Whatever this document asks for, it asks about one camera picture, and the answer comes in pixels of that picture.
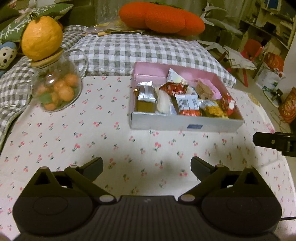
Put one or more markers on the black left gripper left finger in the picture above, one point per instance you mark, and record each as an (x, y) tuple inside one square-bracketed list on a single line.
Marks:
[(84, 176)]

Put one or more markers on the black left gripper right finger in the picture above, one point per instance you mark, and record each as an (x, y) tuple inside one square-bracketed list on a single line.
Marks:
[(210, 177)]

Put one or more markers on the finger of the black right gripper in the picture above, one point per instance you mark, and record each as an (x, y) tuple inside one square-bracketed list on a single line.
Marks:
[(278, 141)]

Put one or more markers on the orange yellow snack packet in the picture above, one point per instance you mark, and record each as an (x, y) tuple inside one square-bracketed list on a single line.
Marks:
[(212, 109)]

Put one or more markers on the orange red snack packet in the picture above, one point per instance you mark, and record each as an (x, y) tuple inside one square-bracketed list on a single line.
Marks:
[(188, 105)]

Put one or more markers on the clear wafer biscuit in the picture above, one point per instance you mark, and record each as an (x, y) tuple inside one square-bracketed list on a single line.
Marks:
[(204, 91)]

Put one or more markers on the gold foil snack bar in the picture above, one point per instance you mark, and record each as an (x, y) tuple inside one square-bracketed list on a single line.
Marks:
[(145, 107)]

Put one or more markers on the white silver snack packet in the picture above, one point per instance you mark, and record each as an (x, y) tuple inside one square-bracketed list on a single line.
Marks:
[(146, 92)]

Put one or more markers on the small white snack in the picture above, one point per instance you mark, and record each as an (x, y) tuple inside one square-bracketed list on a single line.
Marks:
[(174, 77)]

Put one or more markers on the red gift bag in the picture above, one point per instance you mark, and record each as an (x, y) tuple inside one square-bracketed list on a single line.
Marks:
[(287, 109)]

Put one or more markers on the cherry print cloth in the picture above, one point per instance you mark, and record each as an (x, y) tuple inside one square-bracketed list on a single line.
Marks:
[(135, 162)]

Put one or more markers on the silver box with pink interior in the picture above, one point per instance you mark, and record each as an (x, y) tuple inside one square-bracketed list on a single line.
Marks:
[(175, 98)]

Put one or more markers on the glass jar with kumquats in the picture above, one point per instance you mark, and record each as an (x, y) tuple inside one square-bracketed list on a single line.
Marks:
[(57, 81)]

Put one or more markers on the red plastic stool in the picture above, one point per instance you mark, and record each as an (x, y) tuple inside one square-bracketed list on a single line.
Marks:
[(251, 49)]

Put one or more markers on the grey white checkered cushion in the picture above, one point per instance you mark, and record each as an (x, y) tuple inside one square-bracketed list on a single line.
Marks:
[(111, 55)]

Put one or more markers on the large orange fruit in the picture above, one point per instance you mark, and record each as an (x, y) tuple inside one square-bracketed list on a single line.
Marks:
[(42, 37)]

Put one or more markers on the blue plush doll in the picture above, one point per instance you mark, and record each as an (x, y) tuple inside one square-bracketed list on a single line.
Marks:
[(8, 53)]

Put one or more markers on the green patterned pillow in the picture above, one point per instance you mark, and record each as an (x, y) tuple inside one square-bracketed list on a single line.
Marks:
[(14, 31)]

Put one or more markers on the red orange plush pillow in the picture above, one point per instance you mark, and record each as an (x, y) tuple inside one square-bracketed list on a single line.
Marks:
[(161, 19)]

